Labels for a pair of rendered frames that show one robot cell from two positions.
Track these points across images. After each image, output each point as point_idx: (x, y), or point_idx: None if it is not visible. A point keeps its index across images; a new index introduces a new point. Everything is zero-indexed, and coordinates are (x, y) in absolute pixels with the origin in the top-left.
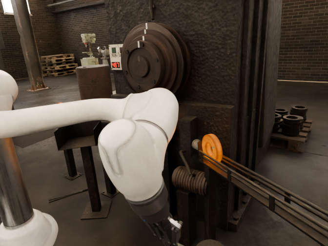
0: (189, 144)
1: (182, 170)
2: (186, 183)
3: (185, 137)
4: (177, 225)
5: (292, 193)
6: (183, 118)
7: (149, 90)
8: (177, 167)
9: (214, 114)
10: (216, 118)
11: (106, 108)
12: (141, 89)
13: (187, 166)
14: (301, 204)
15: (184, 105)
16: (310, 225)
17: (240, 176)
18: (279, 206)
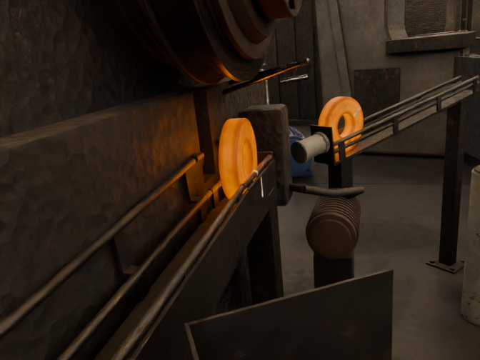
0: (291, 166)
1: (340, 206)
2: (358, 217)
3: (288, 151)
4: None
5: (424, 91)
6: (276, 106)
7: (268, 23)
8: (331, 213)
9: (256, 91)
10: (258, 98)
11: None
12: (293, 11)
13: (339, 189)
14: (431, 95)
15: (231, 86)
16: (461, 90)
17: (410, 108)
18: (444, 98)
